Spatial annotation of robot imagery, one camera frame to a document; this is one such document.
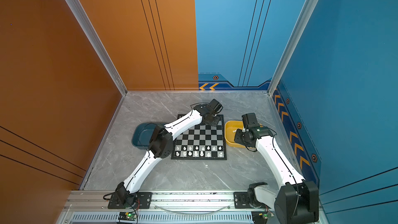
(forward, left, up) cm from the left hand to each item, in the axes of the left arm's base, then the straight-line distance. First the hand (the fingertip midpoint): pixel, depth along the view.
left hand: (215, 120), depth 99 cm
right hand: (-17, -10, +7) cm, 21 cm away
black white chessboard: (-15, +9, -2) cm, 17 cm away
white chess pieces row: (-21, +3, -1) cm, 21 cm away
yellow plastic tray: (-4, -9, -2) cm, 10 cm away
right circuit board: (-50, -19, -5) cm, 54 cm away
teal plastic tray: (-9, +46, -4) cm, 47 cm away
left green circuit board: (-50, +42, -6) cm, 66 cm away
